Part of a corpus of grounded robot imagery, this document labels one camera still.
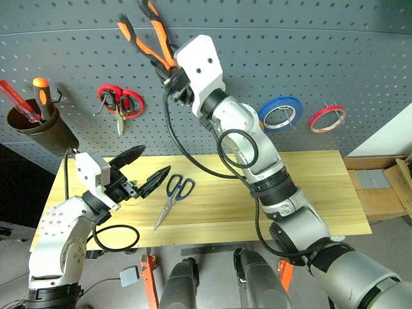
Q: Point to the metal blue tape hook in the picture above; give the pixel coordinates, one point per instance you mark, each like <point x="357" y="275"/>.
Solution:
<point x="289" y="117"/>

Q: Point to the blue tape roll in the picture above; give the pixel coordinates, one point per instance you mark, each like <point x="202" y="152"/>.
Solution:
<point x="267" y="111"/>

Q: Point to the black empty pegboard hook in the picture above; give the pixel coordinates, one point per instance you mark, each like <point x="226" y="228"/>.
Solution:
<point x="58" y="95"/>

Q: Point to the metal scissors pegboard hook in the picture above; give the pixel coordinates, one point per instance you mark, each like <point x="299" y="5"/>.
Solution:
<point x="102" y="104"/>

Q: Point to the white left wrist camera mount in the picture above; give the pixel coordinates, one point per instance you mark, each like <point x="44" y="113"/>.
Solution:
<point x="91" y="170"/>

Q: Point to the grey perforated pegboard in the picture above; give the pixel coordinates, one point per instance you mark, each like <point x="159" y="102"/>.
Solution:
<point x="289" y="58"/>

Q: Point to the brown cardboard box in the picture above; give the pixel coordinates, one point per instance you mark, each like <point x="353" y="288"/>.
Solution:
<point x="376" y="193"/>

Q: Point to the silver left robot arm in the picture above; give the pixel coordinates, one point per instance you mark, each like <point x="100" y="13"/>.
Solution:
<point x="54" y="225"/>

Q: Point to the dark brown tool cup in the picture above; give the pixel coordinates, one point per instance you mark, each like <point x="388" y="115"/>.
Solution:
<point x="51" y="135"/>

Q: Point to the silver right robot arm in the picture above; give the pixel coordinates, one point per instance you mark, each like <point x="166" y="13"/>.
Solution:
<point x="244" y="122"/>

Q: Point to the dark rounded grey shape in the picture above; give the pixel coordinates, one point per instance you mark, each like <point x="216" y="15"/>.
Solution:
<point x="260" y="283"/>
<point x="180" y="286"/>

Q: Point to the red tape roll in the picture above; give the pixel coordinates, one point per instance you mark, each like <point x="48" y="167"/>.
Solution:
<point x="317" y="120"/>

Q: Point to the grey foot pedal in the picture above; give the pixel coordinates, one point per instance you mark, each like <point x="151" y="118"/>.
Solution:
<point x="129" y="276"/>

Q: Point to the black metal table bar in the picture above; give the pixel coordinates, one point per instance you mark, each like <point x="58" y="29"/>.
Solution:
<point x="209" y="249"/>

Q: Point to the orange table clamp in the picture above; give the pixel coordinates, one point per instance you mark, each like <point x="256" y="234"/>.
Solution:
<point x="148" y="277"/>
<point x="286" y="273"/>

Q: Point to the metal red tape hook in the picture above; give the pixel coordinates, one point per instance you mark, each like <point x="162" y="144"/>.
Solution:
<point x="338" y="114"/>

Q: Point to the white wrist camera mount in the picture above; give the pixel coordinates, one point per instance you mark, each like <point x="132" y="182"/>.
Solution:
<point x="91" y="170"/>
<point x="202" y="61"/>

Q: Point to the red transparent tester screwdriver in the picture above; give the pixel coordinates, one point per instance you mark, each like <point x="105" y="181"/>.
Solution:
<point x="16" y="98"/>

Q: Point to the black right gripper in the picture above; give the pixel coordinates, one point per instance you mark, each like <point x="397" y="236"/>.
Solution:
<point x="180" y="85"/>

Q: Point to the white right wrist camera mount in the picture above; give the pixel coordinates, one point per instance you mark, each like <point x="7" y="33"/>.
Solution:
<point x="202" y="61"/>

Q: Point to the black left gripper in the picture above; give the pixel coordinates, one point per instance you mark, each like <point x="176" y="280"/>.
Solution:
<point x="120" y="190"/>

